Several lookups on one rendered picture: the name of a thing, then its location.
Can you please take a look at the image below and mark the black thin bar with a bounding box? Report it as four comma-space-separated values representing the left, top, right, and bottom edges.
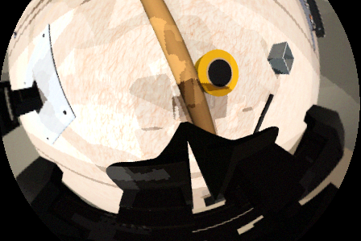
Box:
254, 95, 274, 134

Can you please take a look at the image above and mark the long tan wooden scraper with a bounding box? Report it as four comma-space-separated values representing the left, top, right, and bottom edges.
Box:
139, 0, 216, 135

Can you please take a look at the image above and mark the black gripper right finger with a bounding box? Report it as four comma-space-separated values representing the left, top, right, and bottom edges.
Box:
184, 122, 280, 203

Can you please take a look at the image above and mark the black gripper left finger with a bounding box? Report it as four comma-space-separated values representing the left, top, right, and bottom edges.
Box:
106, 123, 193, 207

